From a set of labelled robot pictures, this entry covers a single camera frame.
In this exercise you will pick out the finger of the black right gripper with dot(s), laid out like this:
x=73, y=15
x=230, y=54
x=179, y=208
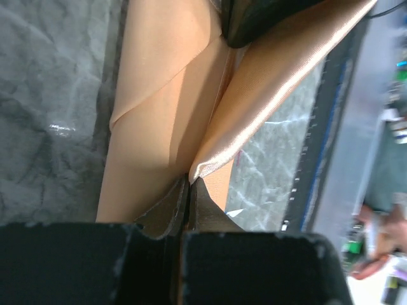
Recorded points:
x=243, y=21

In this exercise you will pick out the peach satin napkin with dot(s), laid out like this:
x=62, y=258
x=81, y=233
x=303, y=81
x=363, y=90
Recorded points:
x=186, y=102

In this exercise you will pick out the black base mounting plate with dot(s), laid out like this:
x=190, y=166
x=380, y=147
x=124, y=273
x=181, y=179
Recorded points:
x=322, y=129

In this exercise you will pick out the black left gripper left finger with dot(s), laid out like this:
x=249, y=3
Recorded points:
x=96, y=263

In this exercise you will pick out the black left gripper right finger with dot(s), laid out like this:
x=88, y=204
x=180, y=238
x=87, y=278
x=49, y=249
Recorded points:
x=223, y=264

